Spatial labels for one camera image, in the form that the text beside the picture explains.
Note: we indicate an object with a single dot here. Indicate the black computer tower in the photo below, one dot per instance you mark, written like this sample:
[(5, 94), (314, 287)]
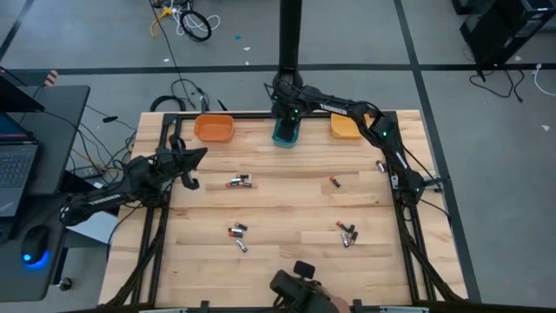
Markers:
[(499, 30)]

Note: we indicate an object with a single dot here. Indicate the black computer mouse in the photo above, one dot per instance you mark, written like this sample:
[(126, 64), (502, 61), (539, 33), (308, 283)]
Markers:
[(35, 245)]

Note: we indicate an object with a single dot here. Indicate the black power strip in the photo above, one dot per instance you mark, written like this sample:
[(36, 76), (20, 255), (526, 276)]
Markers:
[(87, 172)]

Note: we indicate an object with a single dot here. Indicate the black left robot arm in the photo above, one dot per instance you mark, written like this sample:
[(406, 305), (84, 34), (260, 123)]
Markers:
[(104, 201)]

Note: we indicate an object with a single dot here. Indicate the small black pen-like object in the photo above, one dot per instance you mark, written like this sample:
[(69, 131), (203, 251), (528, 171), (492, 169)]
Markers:
[(110, 118)]

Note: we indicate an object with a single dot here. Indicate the yellow plastic bin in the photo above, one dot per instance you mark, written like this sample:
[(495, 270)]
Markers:
[(343, 128)]

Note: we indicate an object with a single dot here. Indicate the dark grey laptop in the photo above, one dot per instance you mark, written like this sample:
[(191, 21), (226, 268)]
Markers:
[(15, 174)]

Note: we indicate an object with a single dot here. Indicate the orange plastic bin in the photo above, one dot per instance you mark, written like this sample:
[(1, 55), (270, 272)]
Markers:
[(213, 128)]

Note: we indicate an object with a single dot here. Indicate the silver black battery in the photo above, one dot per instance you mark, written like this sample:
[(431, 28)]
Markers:
[(235, 230)]

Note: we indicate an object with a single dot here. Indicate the orange striped marker piece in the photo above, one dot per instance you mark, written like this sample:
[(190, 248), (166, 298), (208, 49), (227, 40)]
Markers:
[(51, 77)]

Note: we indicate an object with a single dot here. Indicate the teal plastic bin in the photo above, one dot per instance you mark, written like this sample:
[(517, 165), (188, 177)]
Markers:
[(285, 143)]

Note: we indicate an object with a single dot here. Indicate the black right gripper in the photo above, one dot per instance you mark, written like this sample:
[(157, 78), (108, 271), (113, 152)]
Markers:
[(286, 108)]

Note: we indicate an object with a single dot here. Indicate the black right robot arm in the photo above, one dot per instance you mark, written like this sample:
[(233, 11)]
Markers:
[(347, 109)]

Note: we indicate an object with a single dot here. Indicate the white flat box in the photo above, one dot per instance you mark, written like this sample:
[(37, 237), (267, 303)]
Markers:
[(93, 228)]

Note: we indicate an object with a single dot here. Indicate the black flat monitor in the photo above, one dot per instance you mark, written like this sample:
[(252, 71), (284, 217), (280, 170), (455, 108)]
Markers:
[(17, 93)]

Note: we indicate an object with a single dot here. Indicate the black caster wheel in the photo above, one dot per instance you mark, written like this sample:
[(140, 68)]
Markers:
[(65, 284)]

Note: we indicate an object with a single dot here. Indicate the black side desk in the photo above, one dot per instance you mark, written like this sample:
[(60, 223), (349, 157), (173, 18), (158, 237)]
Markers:
[(61, 130)]

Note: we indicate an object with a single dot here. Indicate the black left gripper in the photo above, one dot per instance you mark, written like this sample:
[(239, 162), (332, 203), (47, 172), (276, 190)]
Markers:
[(169, 161)]

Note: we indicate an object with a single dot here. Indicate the black aluminium table frame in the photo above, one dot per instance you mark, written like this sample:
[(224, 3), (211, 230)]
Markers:
[(252, 115)]

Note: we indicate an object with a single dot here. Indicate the black round pole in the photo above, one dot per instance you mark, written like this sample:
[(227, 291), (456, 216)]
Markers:
[(290, 35)]

